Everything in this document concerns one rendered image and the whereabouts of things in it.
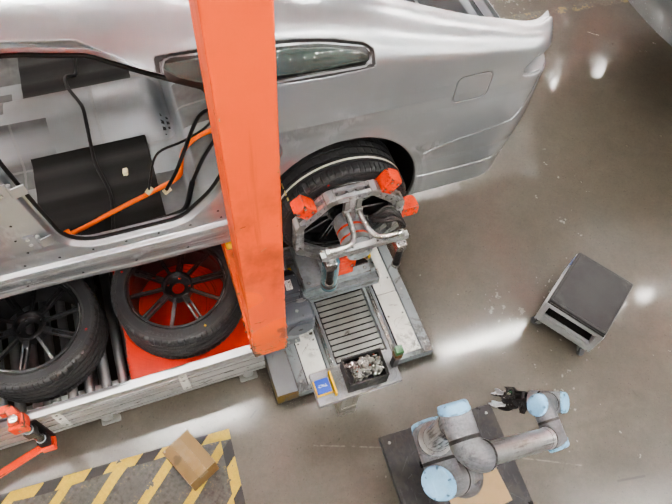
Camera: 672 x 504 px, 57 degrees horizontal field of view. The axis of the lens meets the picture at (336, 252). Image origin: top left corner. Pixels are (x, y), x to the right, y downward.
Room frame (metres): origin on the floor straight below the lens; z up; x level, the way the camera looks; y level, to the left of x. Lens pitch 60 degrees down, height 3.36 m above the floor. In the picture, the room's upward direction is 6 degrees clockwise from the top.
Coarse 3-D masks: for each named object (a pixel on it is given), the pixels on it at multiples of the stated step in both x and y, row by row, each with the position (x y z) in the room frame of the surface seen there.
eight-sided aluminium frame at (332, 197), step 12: (372, 180) 1.70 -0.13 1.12; (324, 192) 1.61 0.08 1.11; (336, 192) 1.62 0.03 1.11; (348, 192) 1.64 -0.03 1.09; (360, 192) 1.63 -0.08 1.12; (372, 192) 1.64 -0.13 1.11; (396, 192) 1.75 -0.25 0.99; (324, 204) 1.56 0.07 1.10; (336, 204) 1.57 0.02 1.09; (396, 204) 1.70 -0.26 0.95; (312, 216) 1.53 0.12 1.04; (300, 228) 1.50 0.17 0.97; (372, 228) 1.73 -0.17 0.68; (384, 228) 1.71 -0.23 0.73; (300, 240) 1.51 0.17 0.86; (300, 252) 1.50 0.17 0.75; (312, 252) 1.53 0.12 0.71
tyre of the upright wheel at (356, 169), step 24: (336, 144) 1.84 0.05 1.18; (360, 144) 1.87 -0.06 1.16; (384, 144) 1.99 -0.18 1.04; (312, 168) 1.72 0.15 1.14; (336, 168) 1.70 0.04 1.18; (360, 168) 1.72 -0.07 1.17; (384, 168) 1.78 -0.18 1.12; (288, 192) 1.63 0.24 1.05; (312, 192) 1.62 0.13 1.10; (288, 216) 1.57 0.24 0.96; (288, 240) 1.57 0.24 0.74
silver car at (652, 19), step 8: (632, 0) 3.59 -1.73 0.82; (640, 0) 3.52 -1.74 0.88; (648, 0) 3.45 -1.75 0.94; (656, 0) 3.39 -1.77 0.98; (664, 0) 3.35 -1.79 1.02; (640, 8) 3.51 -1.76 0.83; (648, 8) 3.44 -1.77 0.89; (656, 8) 3.38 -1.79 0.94; (664, 8) 3.33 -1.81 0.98; (648, 16) 3.44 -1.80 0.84; (656, 16) 3.37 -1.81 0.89; (664, 16) 3.31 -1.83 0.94; (656, 24) 3.36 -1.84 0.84; (664, 24) 3.31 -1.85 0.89; (664, 32) 3.30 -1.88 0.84
